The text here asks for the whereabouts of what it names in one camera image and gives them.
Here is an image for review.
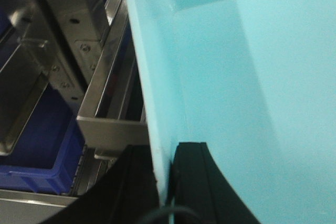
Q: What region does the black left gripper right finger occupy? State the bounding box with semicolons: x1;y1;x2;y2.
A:
166;142;269;223

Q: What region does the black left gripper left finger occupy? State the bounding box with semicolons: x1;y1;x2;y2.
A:
44;145;159;223

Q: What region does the light blue plastic bin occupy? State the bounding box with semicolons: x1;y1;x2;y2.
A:
127;0;335;223

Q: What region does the dark blue bin lower left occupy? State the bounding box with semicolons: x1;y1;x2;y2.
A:
1;87;85;195

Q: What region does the stainless steel shelf rail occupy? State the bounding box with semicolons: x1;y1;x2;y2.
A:
77;0;149;160

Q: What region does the steel shelf upright post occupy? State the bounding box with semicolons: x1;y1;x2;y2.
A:
31;0;109;112

